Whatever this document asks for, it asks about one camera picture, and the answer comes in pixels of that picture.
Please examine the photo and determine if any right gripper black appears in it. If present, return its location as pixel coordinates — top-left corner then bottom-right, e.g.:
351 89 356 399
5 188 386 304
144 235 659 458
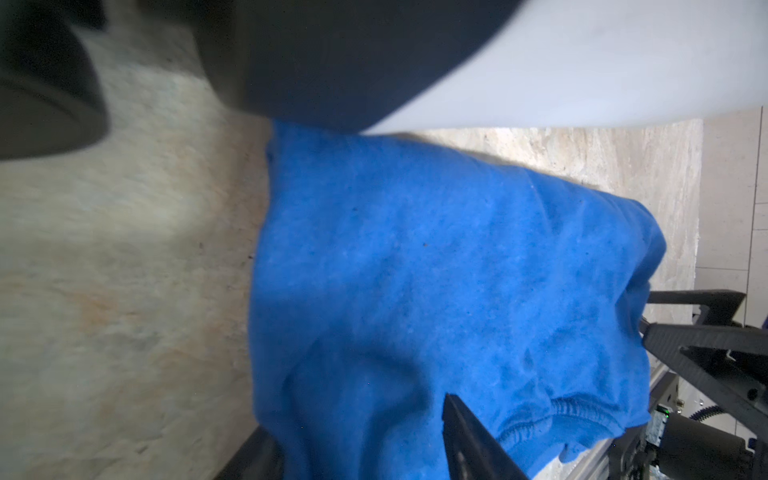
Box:
607 289 767 479

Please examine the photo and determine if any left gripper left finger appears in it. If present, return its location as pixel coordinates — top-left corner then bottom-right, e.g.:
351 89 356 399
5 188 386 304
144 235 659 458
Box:
213 426 284 480

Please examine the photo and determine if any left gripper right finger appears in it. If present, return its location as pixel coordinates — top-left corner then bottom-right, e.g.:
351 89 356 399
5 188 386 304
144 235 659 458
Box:
442 394 528 480

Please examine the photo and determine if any blue cloth garment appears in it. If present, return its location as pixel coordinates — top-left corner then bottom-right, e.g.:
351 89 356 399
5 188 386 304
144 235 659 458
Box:
248 123 666 479

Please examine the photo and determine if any open black and white suitcase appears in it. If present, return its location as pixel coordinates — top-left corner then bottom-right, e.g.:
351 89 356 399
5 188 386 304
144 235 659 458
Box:
0 0 768 162

